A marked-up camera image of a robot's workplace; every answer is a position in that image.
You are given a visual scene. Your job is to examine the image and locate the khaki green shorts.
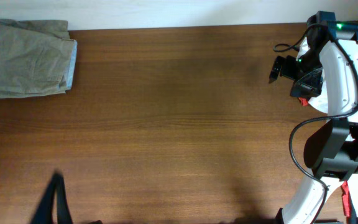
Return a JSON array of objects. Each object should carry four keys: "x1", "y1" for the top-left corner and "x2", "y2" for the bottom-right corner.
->
[{"x1": 0, "y1": 19, "x2": 78, "y2": 99}]

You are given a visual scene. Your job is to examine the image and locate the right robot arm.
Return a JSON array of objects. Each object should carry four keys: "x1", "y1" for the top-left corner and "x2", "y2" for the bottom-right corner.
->
[{"x1": 269, "y1": 11, "x2": 358, "y2": 223}]

